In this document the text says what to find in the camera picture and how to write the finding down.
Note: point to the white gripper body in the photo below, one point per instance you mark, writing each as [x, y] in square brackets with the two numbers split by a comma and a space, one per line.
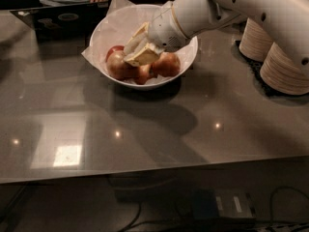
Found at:
[163, 29]

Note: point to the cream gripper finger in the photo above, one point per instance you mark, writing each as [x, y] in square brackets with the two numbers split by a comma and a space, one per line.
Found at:
[136, 38]
[142, 55]

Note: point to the red apple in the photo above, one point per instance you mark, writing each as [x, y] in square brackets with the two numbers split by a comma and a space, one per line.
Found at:
[118, 68]
[112, 50]
[167, 65]

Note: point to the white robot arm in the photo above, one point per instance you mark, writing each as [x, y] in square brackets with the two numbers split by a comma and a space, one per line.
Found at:
[285, 21]

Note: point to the front yellow-red apple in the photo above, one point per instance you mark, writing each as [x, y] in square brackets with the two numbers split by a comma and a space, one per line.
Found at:
[145, 73]

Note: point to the white bowl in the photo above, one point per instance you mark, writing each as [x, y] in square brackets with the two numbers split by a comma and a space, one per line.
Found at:
[190, 49]

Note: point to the white paper liner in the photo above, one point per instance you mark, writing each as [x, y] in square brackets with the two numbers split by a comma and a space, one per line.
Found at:
[112, 23]

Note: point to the black laptop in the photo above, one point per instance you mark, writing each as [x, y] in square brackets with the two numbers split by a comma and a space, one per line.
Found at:
[63, 22]

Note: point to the front stack of paper bowls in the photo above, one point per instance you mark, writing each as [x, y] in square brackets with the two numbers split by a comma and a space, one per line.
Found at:
[281, 74]

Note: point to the black box under table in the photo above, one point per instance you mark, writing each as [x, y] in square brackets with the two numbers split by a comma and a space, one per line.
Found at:
[222, 203]

